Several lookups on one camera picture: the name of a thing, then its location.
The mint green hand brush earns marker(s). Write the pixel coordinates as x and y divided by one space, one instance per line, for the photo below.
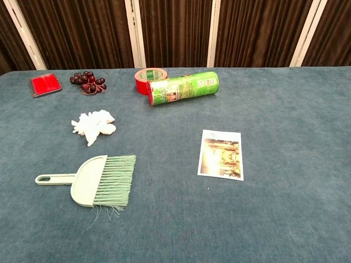
90 182

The green cylindrical snack can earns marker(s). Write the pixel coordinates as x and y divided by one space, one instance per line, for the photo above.
182 87

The photo postcard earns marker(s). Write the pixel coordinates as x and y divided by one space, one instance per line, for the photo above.
220 155

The red tape roll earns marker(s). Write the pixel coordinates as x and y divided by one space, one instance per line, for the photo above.
141 82

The dark brown curtain panel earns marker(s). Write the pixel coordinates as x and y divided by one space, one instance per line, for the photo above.
331 35
82 33
8 46
175 33
257 33

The dark red grape bunch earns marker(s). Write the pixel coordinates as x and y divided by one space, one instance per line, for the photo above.
89 81

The blue table cloth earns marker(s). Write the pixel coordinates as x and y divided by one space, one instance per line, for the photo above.
246 213

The red ink pad box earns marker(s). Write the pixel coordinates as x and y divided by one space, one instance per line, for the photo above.
45 83

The white frame post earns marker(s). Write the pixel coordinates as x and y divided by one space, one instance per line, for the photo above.
307 34
26 34
214 33
135 33

